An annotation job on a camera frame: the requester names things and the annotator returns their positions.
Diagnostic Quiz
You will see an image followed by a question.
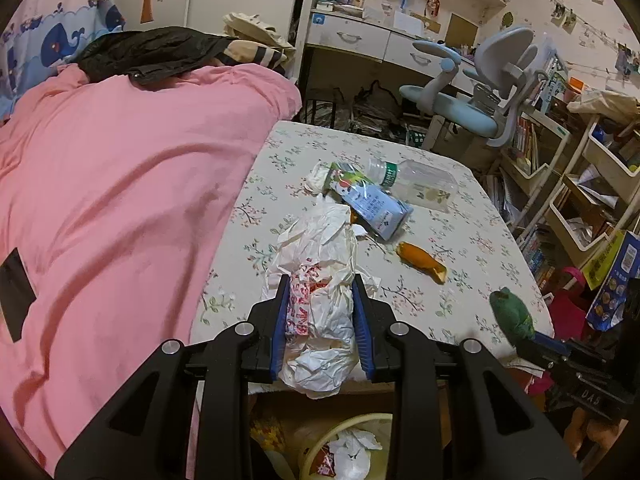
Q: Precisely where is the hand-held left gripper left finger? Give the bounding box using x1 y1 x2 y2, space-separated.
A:
54 274 292 480

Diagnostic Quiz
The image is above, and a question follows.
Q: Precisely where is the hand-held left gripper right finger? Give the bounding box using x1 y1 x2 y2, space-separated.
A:
351 276 583 480

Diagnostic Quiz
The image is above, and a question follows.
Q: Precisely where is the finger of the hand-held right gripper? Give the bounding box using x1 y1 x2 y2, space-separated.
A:
515 335 571 373

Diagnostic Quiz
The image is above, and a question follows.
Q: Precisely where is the red and white plastic bag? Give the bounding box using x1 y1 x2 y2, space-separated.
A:
265 195 381 400

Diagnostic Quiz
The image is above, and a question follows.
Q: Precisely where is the green wrapper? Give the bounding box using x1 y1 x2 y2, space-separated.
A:
489 287 538 343

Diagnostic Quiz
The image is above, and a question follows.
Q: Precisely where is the cream round trash bin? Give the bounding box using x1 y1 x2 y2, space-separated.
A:
299 412 396 480

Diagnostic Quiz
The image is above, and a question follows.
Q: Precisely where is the clear plastic bottle green label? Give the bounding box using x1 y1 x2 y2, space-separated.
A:
367 156 453 193

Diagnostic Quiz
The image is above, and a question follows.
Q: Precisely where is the person's right hand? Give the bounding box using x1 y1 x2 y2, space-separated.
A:
564 405 632 463

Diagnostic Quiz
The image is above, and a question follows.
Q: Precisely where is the pink tote bag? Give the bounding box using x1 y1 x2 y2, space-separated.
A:
525 265 591 396

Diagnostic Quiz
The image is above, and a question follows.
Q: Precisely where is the row of colourful books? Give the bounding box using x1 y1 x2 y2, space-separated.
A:
520 230 556 286

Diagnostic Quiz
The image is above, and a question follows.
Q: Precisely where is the blue printed cardboard box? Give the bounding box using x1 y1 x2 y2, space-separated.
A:
582 230 640 331

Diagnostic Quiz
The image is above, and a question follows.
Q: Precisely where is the orange peel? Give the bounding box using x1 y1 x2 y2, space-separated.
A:
396 241 447 286

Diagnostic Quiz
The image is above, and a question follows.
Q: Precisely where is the crumpled white tissue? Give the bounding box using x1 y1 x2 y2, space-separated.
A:
306 162 333 195
327 430 383 480

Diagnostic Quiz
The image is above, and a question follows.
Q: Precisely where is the white tiered book rack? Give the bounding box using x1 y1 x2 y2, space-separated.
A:
495 110 573 241
542 110 640 271

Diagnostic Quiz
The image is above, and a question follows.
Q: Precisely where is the blue and white drink carton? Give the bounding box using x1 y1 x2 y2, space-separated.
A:
342 184 415 241

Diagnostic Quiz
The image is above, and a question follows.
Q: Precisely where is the floral tablecloth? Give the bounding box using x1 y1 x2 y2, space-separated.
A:
192 120 555 396

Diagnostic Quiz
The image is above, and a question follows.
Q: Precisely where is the stack of paper magazines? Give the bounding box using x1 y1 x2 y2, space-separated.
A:
482 172 521 231

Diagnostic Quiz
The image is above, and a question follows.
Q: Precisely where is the green and white snack packet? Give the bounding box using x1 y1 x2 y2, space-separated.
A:
325 162 381 201

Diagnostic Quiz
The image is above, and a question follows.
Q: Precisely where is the pink blanket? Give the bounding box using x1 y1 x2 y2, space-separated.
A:
0 62 303 478

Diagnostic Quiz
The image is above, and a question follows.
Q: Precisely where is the row of red spine books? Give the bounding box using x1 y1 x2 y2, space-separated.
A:
515 115 546 171

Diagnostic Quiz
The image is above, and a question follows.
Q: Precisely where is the blue and grey desk chair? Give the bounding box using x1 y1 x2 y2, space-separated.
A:
399 25 551 150

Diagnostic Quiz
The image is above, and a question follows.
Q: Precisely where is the cream cloth bag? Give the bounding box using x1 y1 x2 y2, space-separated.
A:
567 89 640 116

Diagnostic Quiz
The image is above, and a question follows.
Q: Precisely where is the row of tall picture books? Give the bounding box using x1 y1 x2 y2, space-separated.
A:
535 50 571 113

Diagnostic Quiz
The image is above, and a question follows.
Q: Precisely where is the beige black striped cloth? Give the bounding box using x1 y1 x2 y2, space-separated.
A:
220 35 298 73

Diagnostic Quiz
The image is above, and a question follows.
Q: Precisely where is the white desk with drawers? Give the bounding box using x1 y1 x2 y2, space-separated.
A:
295 7 481 96

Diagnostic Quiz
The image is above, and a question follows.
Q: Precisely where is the black jacket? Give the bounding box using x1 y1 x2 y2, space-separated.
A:
75 26 241 86

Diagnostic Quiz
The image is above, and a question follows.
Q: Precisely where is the beige canvas backpack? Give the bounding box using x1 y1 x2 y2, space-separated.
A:
222 11 291 46

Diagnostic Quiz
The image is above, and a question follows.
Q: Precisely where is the brown cork board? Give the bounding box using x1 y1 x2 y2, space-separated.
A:
445 12 481 48

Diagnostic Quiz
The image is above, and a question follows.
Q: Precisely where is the whale print bedsheet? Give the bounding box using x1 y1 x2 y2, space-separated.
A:
0 0 126 121

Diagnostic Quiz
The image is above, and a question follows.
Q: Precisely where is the string of hanging photos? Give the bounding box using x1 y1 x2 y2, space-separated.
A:
500 0 640 81

